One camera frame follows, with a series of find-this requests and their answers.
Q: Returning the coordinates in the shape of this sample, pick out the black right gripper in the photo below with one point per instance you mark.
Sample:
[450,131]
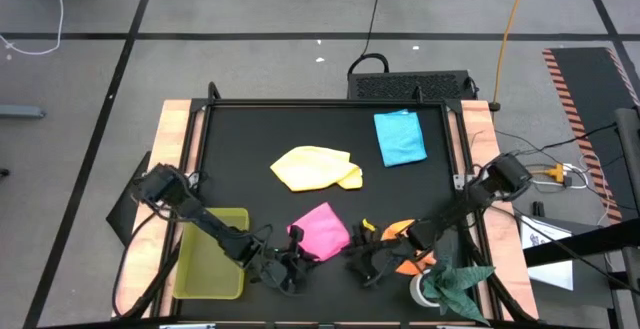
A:
[392,255]

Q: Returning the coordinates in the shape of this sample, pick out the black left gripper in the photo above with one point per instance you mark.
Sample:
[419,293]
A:
[280,271]

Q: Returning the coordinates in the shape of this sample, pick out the pink microfiber towel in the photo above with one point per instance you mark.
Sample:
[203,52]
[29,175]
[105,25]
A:
[322,231]

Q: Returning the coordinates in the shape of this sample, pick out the orange microfiber towel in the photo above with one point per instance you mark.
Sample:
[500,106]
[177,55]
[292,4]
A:
[395,228]

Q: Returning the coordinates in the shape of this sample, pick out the yellow microfiber towel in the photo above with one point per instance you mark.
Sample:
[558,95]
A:
[315,166]

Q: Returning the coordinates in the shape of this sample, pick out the translucent yellow plastic bin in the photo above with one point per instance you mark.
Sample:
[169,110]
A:
[205,274]

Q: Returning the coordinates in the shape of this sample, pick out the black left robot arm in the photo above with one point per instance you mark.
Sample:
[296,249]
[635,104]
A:
[160,184]

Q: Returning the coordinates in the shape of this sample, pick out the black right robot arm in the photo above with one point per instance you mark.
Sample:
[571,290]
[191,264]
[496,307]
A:
[505,174]

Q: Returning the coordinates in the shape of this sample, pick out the blue microfiber towel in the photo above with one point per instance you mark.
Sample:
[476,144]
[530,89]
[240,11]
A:
[400,136]

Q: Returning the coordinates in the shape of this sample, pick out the white plant pot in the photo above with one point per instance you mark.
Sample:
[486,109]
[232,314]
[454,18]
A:
[416,291]

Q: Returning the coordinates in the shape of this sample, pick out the green artificial plant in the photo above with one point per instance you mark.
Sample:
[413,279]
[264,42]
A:
[455,286]

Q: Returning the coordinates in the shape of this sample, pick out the black clamp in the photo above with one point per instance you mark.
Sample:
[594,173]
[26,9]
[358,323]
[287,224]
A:
[417,93]
[214,91]

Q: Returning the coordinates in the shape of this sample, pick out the light wooden board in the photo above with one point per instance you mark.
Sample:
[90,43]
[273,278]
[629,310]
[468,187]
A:
[477,119]
[170,124]

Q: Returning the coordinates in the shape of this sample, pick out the black computer case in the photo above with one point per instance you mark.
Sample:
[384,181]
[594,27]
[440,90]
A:
[410,85]

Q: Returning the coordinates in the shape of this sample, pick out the black flat panel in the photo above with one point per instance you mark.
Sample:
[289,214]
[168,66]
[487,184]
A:
[122,219]

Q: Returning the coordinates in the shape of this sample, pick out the small black clip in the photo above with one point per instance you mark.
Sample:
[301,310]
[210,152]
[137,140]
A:
[538,209]

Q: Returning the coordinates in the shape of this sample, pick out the white printed sign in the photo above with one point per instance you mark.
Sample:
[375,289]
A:
[550,274]

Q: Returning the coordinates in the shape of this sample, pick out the yellow power plug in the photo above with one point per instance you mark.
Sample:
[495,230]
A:
[555,171]

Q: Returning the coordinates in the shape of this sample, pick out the black beam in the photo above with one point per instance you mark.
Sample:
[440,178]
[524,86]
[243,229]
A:
[575,244]

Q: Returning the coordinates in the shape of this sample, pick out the large striped-edge black floor mat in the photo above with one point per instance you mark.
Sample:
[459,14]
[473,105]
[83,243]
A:
[590,94]

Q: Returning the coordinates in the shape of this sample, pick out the grey desk foot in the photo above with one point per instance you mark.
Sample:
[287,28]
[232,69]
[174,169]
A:
[20,112]

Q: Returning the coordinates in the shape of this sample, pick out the black aluminium table frame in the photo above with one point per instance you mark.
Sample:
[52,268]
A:
[325,103]

